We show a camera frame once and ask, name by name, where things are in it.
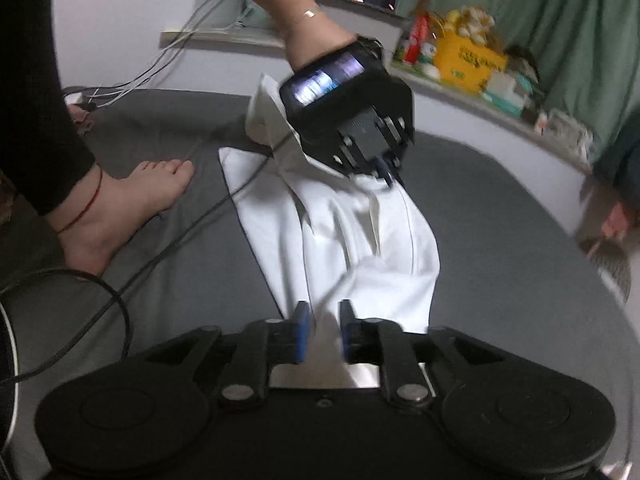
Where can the teal tissue packs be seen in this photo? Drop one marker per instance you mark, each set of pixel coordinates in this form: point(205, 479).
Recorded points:
point(507, 95)

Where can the green curtain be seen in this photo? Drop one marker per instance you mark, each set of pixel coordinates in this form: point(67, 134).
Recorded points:
point(565, 25)

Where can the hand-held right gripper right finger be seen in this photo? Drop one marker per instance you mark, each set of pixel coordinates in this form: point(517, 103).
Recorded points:
point(346, 332)

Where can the person's left hand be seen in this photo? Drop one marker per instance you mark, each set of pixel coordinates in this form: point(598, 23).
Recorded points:
point(315, 46)

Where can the pink hanging object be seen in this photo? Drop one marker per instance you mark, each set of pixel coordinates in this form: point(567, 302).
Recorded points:
point(616, 220)

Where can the grey ledge shelf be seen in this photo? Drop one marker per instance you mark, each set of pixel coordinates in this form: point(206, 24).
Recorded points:
point(450, 90)

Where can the white pants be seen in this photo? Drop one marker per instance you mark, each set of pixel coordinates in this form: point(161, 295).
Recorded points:
point(350, 240)

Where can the yellow box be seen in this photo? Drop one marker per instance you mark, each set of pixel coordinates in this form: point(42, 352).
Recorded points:
point(467, 62)

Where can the red snack packet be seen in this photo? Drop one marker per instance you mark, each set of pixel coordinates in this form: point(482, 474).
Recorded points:
point(417, 37)

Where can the person's black-clad leg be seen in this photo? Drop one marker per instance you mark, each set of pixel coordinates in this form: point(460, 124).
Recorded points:
point(35, 85)

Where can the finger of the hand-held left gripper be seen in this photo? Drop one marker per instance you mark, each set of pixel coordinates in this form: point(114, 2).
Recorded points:
point(396, 156)
point(361, 167)

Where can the white and yellow bouquet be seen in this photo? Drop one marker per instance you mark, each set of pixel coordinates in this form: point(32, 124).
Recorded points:
point(470, 22)

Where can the person's bare foot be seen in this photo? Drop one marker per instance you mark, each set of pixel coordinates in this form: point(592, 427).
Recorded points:
point(115, 210)

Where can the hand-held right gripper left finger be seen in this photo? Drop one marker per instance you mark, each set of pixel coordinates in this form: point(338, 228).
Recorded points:
point(302, 332)

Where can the dark teal jacket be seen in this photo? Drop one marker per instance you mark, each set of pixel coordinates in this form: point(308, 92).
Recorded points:
point(620, 160)

